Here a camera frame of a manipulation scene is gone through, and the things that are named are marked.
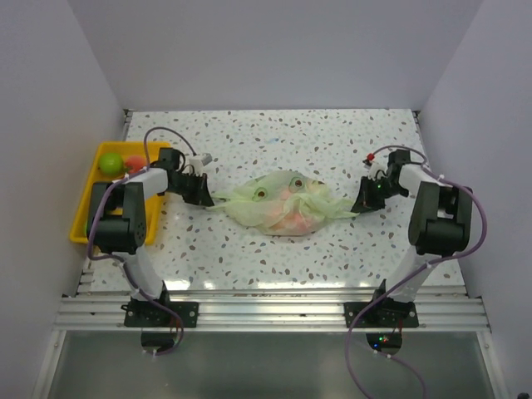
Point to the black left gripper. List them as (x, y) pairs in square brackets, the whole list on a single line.
[(199, 196)]

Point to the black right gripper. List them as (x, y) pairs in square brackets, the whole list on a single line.
[(364, 204)]

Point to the pale green avocado-print plastic bag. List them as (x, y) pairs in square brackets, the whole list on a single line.
[(283, 203)]

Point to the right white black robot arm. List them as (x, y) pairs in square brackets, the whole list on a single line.
[(439, 225)]

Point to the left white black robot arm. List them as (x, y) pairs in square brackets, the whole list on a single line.
[(117, 225)]

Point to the bright green fake apple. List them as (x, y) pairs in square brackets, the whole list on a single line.
[(111, 164)]

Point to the pink peach with leaf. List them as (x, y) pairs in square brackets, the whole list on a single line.
[(134, 163)]

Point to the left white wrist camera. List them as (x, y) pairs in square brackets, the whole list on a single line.
[(199, 161)]

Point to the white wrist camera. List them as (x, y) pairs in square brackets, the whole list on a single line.
[(374, 169), (199, 161)]

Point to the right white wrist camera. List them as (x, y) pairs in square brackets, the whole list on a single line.
[(374, 169)]

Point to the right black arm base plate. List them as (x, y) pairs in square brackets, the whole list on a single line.
[(387, 313)]

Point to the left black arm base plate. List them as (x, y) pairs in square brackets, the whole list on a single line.
[(162, 313)]

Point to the aluminium rail frame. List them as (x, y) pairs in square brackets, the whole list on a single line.
[(245, 281)]

